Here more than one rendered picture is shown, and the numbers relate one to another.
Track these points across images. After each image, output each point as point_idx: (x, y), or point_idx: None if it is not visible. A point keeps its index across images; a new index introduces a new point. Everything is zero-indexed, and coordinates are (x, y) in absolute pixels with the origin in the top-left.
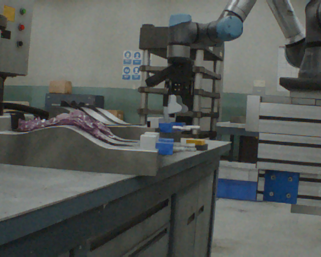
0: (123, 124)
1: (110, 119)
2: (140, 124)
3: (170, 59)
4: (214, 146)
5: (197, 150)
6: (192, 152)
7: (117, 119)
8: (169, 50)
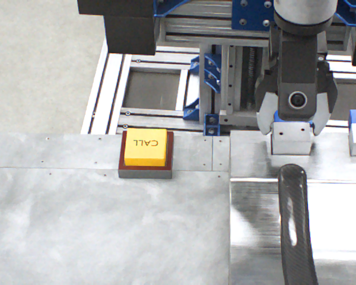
0: (310, 234)
1: (286, 274)
2: (282, 203)
3: (331, 18)
4: (36, 139)
5: (185, 146)
6: (228, 147)
7: (243, 272)
8: (334, 2)
